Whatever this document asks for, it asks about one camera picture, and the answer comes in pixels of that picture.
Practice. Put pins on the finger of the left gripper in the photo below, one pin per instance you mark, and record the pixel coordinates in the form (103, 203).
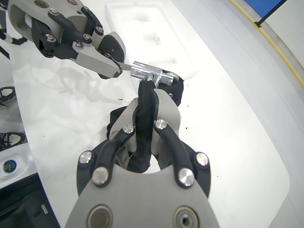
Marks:
(111, 46)
(92, 59)

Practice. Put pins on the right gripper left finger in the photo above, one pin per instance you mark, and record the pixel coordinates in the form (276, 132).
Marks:
(111, 148)

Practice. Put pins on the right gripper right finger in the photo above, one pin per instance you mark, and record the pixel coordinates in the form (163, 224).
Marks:
(169, 115)

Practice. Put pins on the white foam tray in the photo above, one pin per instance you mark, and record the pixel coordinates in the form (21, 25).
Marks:
(133, 8)

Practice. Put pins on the robot body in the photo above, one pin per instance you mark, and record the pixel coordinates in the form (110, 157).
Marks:
(16, 200)

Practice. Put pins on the white perforated partition panel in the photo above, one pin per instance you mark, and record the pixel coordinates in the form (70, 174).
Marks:
(289, 29)

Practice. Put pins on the black partition support bar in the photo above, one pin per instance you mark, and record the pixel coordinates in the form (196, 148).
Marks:
(275, 7)

